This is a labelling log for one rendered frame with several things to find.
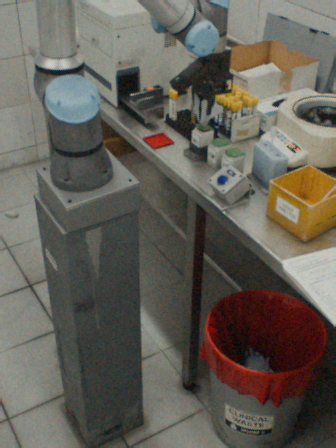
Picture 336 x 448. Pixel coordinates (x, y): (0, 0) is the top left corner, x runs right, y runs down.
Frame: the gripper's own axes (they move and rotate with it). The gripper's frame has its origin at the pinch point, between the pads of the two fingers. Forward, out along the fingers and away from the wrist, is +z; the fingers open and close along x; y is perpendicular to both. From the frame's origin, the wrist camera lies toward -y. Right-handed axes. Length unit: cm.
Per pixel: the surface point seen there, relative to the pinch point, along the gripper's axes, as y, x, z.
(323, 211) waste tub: 2.5, -45.9, 2.8
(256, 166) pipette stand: 5.0, -18.9, 5.6
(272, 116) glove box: 24.0, -1.9, 3.1
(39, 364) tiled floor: -49, 27, 97
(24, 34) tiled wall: 8, 170, 26
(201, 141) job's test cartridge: -1.0, -2.0, 4.5
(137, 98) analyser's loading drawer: -2.6, 31.3, 4.4
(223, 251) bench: 28, 20, 70
